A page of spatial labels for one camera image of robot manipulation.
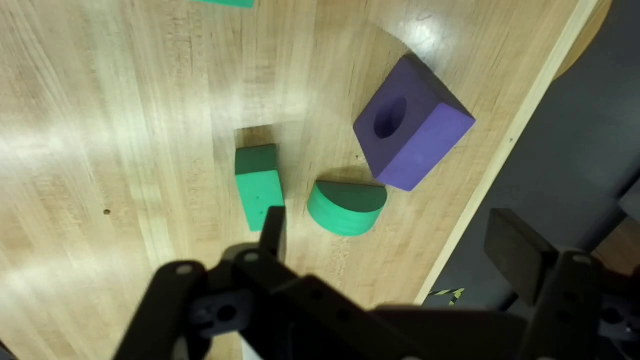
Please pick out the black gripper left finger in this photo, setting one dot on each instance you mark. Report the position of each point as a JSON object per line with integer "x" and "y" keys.
{"x": 273, "y": 238}

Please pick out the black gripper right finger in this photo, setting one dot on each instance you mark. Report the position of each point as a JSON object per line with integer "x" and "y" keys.
{"x": 521, "y": 254}

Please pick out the purple block with hole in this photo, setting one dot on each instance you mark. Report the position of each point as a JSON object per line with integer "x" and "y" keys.
{"x": 411, "y": 125}

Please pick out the small green block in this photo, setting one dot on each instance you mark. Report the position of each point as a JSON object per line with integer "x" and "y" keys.
{"x": 259, "y": 182}

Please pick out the green half cylinder block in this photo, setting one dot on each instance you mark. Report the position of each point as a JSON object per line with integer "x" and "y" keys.
{"x": 347, "y": 208}

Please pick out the green arch block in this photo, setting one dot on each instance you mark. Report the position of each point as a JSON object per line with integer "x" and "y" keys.
{"x": 233, "y": 2}

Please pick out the near orange wooden stool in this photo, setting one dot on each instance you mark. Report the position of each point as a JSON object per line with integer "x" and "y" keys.
{"x": 586, "y": 37}

